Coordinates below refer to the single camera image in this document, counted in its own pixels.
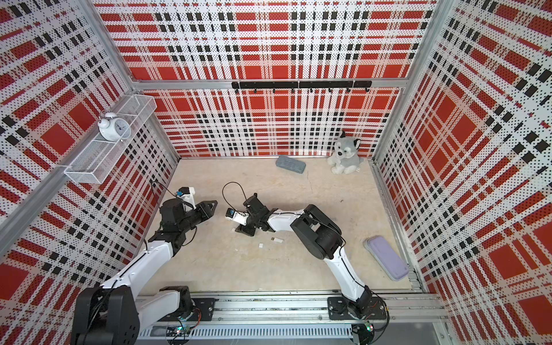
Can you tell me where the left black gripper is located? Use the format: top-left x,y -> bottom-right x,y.
178,200 -> 218,233

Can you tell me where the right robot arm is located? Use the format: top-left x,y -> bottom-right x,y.
226,205 -> 378,320

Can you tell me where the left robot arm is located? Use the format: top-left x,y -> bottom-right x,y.
70,198 -> 218,344

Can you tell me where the grey rectangular case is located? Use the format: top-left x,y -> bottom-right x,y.
275,155 -> 306,174

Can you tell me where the grey husky plush toy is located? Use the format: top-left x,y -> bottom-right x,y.
327,129 -> 363,175

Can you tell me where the white alarm clock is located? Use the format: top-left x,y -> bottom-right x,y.
98,112 -> 131,142

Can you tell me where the lavender plastic box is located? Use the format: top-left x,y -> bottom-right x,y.
363,235 -> 409,281

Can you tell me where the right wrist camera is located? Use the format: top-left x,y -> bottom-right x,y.
225,208 -> 250,226

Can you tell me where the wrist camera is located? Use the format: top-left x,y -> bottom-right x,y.
225,208 -> 250,226
175,187 -> 196,212

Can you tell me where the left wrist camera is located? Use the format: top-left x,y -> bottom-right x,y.
175,187 -> 196,212

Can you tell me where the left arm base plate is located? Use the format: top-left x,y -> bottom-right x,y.
179,298 -> 216,322

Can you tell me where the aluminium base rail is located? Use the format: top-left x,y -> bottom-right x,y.
137,290 -> 455,344

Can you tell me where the white wire mesh shelf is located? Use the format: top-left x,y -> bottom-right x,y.
64,94 -> 157,184

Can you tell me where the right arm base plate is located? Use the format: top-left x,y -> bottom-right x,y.
327,296 -> 387,321

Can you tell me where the black hook rail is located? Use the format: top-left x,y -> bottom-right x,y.
231,80 -> 373,91

